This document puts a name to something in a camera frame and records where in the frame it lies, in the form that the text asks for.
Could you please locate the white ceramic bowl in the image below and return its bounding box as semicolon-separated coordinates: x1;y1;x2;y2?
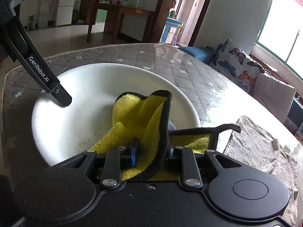
31;63;201;166

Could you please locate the yellow black microfibre cloth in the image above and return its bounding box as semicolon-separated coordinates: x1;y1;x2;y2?
91;90;241;181

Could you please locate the person left hand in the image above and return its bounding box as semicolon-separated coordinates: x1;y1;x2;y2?
0;59;4;69

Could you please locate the beige towel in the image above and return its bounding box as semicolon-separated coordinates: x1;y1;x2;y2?
224;116;298;226

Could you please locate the white refrigerator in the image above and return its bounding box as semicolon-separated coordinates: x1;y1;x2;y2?
54;0;74;27

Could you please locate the dark wooden table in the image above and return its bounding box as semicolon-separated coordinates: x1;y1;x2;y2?
86;2;154;43

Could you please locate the grey quilted star mat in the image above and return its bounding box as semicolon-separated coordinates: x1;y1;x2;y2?
1;44;238;185

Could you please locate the plain pink cushion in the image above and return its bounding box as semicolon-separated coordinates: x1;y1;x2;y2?
252;73;296;123

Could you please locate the blue toy cabinet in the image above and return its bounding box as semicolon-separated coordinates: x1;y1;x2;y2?
160;17;183;45

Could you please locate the butterfly print cushion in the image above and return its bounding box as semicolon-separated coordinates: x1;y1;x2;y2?
209;38;265;93

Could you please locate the blue sofa cushion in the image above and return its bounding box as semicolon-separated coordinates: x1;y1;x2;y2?
179;47;213;64

